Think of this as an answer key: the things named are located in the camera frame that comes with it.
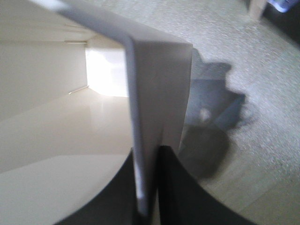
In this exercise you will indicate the white plastic trash bin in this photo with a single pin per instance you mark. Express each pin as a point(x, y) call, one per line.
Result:
point(79, 88)

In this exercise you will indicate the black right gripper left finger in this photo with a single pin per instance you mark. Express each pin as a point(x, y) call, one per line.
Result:
point(114, 205)

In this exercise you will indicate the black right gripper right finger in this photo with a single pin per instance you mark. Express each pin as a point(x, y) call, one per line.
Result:
point(183, 202)

